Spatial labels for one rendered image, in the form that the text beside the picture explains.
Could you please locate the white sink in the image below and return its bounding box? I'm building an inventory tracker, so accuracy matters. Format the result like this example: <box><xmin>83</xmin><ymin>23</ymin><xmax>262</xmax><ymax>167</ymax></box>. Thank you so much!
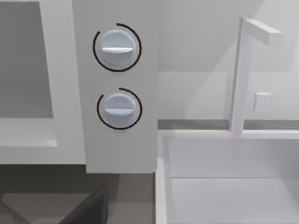
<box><xmin>154</xmin><ymin>129</ymin><xmax>299</xmax><ymax>224</ymax></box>

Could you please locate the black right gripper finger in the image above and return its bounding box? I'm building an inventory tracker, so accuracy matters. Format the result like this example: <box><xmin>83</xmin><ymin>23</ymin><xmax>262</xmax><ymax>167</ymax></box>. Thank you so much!
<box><xmin>58</xmin><ymin>184</ymin><xmax>108</xmax><ymax>224</ymax></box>

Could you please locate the tall white tap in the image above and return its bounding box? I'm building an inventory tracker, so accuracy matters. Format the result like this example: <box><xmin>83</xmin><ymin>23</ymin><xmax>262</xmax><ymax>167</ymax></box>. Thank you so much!
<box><xmin>230</xmin><ymin>15</ymin><xmax>283</xmax><ymax>136</ymax></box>

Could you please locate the small white tap handle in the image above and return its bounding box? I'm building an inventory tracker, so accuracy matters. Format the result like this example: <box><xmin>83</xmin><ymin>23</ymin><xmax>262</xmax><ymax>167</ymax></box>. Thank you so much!
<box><xmin>253</xmin><ymin>92</ymin><xmax>271</xmax><ymax>112</ymax></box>

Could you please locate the pale blue microwave knob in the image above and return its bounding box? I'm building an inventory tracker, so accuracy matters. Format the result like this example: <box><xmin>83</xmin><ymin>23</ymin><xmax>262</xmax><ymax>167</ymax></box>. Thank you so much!
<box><xmin>100</xmin><ymin>29</ymin><xmax>136</xmax><ymax>68</ymax></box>
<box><xmin>102</xmin><ymin>92</ymin><xmax>137</xmax><ymax>124</ymax></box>

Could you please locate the pale microwave oven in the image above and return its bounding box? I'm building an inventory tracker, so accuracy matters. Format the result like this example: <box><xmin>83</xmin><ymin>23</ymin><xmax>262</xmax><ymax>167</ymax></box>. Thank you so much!
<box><xmin>0</xmin><ymin>0</ymin><xmax>162</xmax><ymax>175</ymax></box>

